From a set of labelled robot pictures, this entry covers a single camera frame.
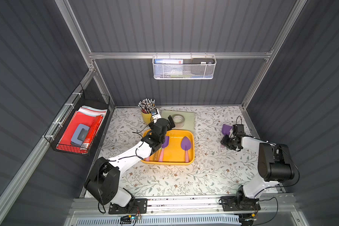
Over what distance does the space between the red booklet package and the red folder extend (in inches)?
0.6

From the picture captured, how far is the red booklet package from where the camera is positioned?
667 millimetres

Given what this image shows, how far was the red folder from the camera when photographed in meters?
0.63
